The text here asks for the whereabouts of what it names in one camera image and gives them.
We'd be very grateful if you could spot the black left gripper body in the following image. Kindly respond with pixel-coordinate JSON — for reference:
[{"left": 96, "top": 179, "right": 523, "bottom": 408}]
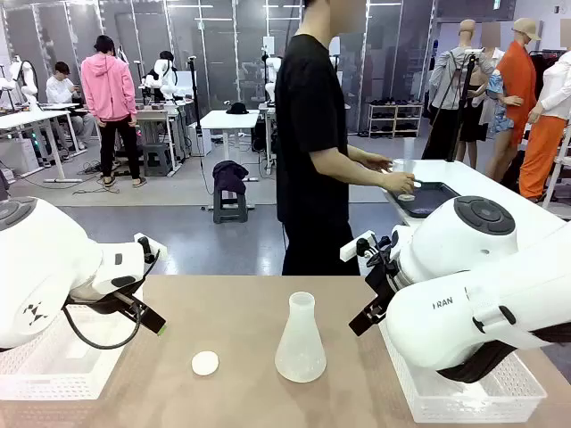
[{"left": 95, "top": 290, "right": 145, "bottom": 316}]

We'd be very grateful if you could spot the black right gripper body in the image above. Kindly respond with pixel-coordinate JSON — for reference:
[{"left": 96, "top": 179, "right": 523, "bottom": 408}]
[{"left": 365, "top": 260, "right": 403, "bottom": 314}]

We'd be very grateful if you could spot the translucent plastic Erlenmeyer flask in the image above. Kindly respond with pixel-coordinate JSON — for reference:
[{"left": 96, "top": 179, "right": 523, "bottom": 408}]
[{"left": 274, "top": 291, "right": 327, "bottom": 383}]

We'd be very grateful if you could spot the white round flask stopper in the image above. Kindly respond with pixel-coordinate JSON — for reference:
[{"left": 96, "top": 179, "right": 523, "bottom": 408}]
[{"left": 191, "top": 350, "right": 220, "bottom": 377}]

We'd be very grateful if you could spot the clear plastic beaker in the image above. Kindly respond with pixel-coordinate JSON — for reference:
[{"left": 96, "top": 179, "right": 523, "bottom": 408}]
[{"left": 391, "top": 158, "right": 417, "bottom": 179}]

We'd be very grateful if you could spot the person's right forearm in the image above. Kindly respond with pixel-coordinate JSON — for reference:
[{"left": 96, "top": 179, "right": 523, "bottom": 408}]
[{"left": 310, "top": 148, "right": 392, "bottom": 189}]

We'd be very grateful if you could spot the person's right hand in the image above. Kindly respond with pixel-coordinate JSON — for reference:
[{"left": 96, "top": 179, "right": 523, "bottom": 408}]
[{"left": 382, "top": 171, "right": 418, "bottom": 200}]

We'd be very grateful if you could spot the person's left hand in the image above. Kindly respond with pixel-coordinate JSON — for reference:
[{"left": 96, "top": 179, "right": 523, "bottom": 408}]
[{"left": 364, "top": 153, "right": 396, "bottom": 174}]

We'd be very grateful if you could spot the black plastic tray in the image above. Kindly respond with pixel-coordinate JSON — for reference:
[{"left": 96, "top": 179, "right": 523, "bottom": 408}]
[{"left": 382, "top": 181, "right": 461, "bottom": 219}]

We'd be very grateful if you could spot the white perforated plastic basket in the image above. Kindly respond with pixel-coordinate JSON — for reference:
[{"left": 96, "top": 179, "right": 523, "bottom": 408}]
[
  {"left": 0, "top": 289, "right": 145, "bottom": 401},
  {"left": 377, "top": 311, "right": 548, "bottom": 424}
]

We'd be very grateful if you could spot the gray plastic stool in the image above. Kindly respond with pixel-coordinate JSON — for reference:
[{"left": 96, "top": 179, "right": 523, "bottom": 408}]
[{"left": 212, "top": 189, "right": 250, "bottom": 225}]

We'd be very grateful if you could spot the gray step stool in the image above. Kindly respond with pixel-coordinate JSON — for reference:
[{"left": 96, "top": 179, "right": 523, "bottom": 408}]
[{"left": 142, "top": 142, "right": 174, "bottom": 177}]

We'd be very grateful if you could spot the dark crumpled cloth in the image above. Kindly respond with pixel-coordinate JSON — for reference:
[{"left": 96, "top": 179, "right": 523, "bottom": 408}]
[{"left": 211, "top": 160, "right": 250, "bottom": 196}]

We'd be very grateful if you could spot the white shoe rack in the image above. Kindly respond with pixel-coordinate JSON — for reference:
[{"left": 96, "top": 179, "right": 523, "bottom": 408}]
[{"left": 368, "top": 102, "right": 424, "bottom": 138}]

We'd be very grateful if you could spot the person in black shirt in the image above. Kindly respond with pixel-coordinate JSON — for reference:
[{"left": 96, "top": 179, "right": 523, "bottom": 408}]
[{"left": 275, "top": 0, "right": 369, "bottom": 276}]

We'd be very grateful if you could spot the person behind mannequins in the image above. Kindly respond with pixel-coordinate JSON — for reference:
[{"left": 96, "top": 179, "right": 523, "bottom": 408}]
[{"left": 459, "top": 21, "right": 514, "bottom": 166}]

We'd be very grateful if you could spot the gray background workbench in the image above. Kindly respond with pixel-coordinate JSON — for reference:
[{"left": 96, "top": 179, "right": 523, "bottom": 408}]
[{"left": 133, "top": 100, "right": 196, "bottom": 174}]

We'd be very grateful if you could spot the white clothes rack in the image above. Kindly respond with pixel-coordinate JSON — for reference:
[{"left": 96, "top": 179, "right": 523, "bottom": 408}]
[{"left": 542, "top": 127, "right": 571, "bottom": 220}]

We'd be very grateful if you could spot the mannequin in orange trousers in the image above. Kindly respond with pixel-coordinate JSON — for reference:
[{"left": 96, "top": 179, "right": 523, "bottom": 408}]
[{"left": 518, "top": 42, "right": 571, "bottom": 202}]

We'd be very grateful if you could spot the long white desk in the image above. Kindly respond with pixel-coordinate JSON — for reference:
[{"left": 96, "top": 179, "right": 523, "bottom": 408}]
[{"left": 0, "top": 108, "right": 86, "bottom": 184}]

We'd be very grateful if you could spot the black tripod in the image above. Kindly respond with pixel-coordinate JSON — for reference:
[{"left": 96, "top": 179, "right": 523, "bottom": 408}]
[{"left": 421, "top": 48, "right": 477, "bottom": 162}]

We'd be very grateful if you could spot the small white desk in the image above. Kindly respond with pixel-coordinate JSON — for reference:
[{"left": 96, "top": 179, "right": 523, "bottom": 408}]
[{"left": 199, "top": 109, "right": 262, "bottom": 182}]

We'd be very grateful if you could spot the person in pink hoodie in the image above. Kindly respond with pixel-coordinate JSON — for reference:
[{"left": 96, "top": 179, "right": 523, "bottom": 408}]
[{"left": 80, "top": 34, "right": 148, "bottom": 188}]

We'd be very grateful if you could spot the mannequin in gray shirt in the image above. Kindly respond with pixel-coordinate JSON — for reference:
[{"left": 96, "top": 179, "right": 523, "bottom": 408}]
[{"left": 427, "top": 19, "right": 496, "bottom": 164}]

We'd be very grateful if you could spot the seated person in white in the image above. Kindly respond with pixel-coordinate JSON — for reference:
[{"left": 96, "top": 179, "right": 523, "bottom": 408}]
[{"left": 46, "top": 61, "right": 97, "bottom": 152}]

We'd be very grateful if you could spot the white and black background robot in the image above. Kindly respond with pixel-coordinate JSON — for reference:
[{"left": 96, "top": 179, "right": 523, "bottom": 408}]
[{"left": 141, "top": 50, "right": 179, "bottom": 102}]

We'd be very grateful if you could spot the mannequin in orange dress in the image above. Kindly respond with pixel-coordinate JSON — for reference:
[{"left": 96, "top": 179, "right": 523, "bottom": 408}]
[{"left": 484, "top": 17, "right": 543, "bottom": 182}]

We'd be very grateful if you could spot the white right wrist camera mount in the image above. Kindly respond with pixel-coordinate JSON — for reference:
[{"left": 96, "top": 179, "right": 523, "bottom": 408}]
[{"left": 339, "top": 230, "right": 377, "bottom": 263}]

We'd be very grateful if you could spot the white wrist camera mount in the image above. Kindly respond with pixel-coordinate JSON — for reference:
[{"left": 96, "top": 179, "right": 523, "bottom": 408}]
[
  {"left": 133, "top": 231, "right": 169, "bottom": 263},
  {"left": 339, "top": 230, "right": 377, "bottom": 263}
]

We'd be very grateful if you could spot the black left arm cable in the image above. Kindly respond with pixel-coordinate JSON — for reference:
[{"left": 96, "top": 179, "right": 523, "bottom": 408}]
[{"left": 62, "top": 249, "right": 161, "bottom": 351}]

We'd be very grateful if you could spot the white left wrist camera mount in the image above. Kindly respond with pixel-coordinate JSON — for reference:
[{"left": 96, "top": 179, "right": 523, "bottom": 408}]
[{"left": 133, "top": 231, "right": 169, "bottom": 263}]

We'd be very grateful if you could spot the black camera stand pole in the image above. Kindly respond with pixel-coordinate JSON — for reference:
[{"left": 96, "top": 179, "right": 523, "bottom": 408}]
[{"left": 186, "top": 55, "right": 204, "bottom": 157}]

